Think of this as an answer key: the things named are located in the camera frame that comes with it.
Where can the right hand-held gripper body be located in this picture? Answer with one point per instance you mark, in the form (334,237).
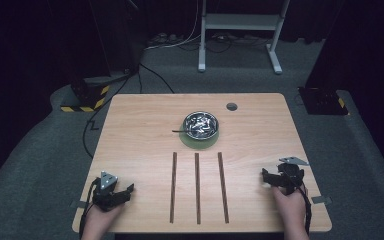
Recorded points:
(291,175)

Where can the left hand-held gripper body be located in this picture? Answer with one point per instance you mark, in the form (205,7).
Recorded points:
(108,191)

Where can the brown wooden chopstick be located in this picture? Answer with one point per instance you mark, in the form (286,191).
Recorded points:
(173,188)
(223,188)
(197,188)

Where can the stainless steel bowl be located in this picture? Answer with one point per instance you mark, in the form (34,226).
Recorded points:
(200,126)

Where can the person's left hand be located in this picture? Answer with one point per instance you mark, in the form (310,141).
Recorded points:
(105,216)

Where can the person's right hand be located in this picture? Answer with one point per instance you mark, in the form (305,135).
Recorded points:
(290,205)

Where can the grey tape piece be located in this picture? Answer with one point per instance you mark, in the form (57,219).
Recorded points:
(78,204)
(321,200)

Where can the metal spoon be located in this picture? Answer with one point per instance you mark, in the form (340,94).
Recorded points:
(178,131)

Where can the round green coaster mat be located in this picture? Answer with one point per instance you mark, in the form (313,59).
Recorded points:
(196,144)

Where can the black box with yellow stripe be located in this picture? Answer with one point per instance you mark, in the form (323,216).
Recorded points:
(323,100)

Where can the black yellow striped stand base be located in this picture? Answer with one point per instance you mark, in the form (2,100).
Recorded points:
(90,96)

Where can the white metal stand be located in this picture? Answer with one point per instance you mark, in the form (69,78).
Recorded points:
(241,21)

